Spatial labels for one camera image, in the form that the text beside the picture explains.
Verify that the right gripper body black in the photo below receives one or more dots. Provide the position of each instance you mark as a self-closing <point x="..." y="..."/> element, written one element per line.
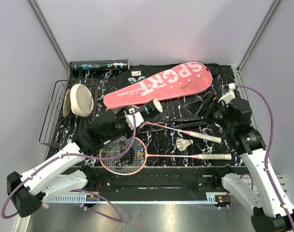
<point x="215" y="112"/>

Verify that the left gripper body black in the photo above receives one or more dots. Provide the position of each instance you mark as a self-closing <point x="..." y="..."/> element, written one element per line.
<point x="121" y="127"/>

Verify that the pink badminton racket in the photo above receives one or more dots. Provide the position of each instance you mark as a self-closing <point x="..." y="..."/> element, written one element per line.
<point x="187" y="132"/>
<point x="123" y="158"/>

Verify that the pink racket cover bag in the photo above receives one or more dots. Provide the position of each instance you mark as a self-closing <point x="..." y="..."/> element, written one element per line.
<point x="182" y="80"/>

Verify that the white shuttlecock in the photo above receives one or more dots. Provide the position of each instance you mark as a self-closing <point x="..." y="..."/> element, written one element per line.
<point x="157" y="105"/>
<point x="182" y="144"/>

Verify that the black teal shuttlecock tube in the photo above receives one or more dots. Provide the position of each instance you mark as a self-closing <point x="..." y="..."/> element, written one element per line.
<point x="115" y="64"/>

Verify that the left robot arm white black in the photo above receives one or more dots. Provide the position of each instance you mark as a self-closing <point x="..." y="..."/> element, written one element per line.
<point x="27" y="192"/>

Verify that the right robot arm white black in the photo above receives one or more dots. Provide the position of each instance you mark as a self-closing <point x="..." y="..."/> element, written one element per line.
<point x="269" y="207"/>

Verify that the black racket bag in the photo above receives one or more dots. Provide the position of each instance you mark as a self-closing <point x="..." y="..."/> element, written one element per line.
<point x="138" y="73"/>

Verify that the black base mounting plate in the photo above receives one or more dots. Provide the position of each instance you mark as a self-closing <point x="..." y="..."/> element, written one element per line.
<point x="192" y="183"/>

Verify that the black racket upper handle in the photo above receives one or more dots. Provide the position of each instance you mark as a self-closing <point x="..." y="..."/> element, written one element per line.
<point x="187" y="120"/>

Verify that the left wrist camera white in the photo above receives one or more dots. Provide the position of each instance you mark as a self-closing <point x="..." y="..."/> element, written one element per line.
<point x="134" y="118"/>

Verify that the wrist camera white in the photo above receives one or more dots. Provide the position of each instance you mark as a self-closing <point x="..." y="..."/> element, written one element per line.
<point x="229" y="94"/>
<point x="134" y="118"/>

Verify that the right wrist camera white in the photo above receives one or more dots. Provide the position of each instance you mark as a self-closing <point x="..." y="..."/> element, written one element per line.
<point x="229" y="94"/>

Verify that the black wire basket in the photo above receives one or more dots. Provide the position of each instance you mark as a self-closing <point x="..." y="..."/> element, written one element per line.
<point x="57" y="129"/>

